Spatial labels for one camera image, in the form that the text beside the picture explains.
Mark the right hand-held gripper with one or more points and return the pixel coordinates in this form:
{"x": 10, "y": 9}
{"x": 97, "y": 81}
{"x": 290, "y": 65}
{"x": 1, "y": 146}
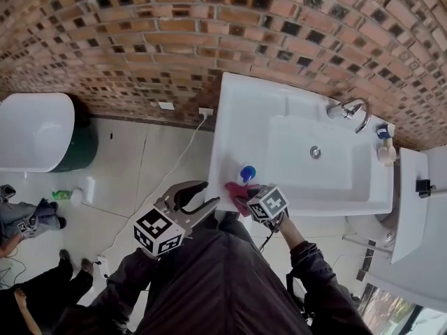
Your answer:
{"x": 269, "y": 204}

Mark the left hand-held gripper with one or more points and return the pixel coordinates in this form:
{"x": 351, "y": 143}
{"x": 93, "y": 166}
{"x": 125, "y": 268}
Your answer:
{"x": 157, "y": 227}

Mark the pink cloth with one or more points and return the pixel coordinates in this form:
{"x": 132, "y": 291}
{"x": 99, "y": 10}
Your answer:
{"x": 234, "y": 188}

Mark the white bottle with blue cap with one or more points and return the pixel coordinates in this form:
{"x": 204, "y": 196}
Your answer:
{"x": 248, "y": 173}

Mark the person's right forearm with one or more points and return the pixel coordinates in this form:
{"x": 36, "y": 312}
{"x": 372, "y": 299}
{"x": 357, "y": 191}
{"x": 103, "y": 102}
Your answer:
{"x": 307, "y": 257}

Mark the person's left forearm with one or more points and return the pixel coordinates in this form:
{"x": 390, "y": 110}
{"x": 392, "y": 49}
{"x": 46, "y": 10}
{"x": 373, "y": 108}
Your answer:
{"x": 132, "y": 277}

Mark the green bottle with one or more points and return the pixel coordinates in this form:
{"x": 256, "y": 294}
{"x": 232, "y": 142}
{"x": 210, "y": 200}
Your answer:
{"x": 61, "y": 195}

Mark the person's dark shoe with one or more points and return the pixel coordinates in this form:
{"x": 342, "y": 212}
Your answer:
{"x": 230, "y": 222}

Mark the white ceramic sink basin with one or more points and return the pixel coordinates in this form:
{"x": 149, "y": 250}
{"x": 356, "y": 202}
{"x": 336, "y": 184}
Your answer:
{"x": 244, "y": 117}

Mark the chrome sink drain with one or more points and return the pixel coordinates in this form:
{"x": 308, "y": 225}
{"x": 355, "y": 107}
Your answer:
{"x": 315, "y": 152}

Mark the person's dark pleated garment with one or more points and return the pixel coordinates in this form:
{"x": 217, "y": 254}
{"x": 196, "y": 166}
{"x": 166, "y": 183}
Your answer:
{"x": 216, "y": 284}

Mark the white rectangular block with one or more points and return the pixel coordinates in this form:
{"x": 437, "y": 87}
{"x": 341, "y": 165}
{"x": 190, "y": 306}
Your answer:
{"x": 90, "y": 188}

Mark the white power strip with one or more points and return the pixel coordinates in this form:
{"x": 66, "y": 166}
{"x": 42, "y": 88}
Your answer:
{"x": 103, "y": 266}

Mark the white round container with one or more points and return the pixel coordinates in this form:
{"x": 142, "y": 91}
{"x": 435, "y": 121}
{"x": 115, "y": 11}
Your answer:
{"x": 77, "y": 197}

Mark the white toilet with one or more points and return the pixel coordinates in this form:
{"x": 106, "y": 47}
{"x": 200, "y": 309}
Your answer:
{"x": 366, "y": 225}

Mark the chrome faucet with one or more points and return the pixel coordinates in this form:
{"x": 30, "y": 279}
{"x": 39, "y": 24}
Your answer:
{"x": 363, "y": 117}

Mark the blue and white mug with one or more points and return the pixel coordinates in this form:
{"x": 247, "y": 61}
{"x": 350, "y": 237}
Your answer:
{"x": 383, "y": 131}

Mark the white toilet lid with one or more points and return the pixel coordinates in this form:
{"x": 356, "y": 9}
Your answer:
{"x": 410, "y": 204}

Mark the small black box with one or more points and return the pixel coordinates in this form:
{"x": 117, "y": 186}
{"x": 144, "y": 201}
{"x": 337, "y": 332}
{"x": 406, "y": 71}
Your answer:
{"x": 424, "y": 187}

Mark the white bathtub with green outside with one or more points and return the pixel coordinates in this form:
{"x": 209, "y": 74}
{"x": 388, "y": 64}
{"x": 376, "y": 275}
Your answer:
{"x": 31, "y": 131}

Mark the glass window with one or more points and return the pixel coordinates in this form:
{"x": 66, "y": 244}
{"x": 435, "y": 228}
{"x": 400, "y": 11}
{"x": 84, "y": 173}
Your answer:
{"x": 394, "y": 312}

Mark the white wall socket plate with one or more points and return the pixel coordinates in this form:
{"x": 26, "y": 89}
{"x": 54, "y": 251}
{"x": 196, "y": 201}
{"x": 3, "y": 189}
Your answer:
{"x": 206, "y": 112}
{"x": 166, "y": 105}

